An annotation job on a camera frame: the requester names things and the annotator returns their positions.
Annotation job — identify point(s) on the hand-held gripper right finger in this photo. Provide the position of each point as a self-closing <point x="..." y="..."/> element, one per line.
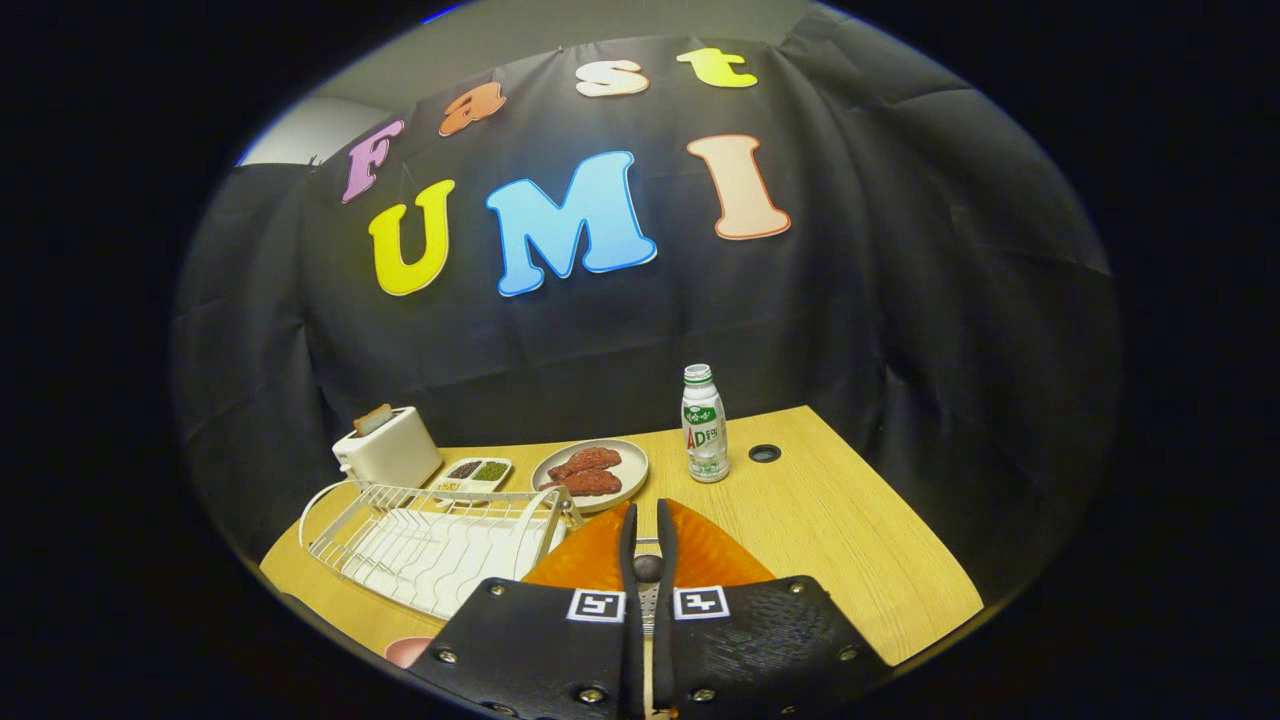
<point x="760" y="650"/>

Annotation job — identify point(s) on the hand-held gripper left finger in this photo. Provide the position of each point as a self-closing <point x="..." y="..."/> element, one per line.
<point x="530" y="650"/>

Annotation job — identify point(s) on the pink plate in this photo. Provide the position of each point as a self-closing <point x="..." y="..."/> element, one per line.
<point x="405" y="652"/>

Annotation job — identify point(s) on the white divided condiment dish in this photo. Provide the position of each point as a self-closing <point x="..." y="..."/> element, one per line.
<point x="490" y="471"/>

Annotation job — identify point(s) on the beige plate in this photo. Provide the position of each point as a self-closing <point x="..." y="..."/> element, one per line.
<point x="632" y="470"/>

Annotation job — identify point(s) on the red meat slice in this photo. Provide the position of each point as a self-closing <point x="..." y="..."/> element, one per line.
<point x="590" y="460"/>
<point x="590" y="485"/>

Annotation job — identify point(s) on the white green-label drink bottle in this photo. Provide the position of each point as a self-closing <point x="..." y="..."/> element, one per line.
<point x="706" y="430"/>

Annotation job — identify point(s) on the white toaster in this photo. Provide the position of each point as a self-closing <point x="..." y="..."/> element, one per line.
<point x="390" y="455"/>

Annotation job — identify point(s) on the toast slice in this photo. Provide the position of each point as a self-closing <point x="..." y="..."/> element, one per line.
<point x="372" y="419"/>

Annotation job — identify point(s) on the black backdrop cloth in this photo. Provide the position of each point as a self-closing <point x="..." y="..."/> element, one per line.
<point x="880" y="300"/>

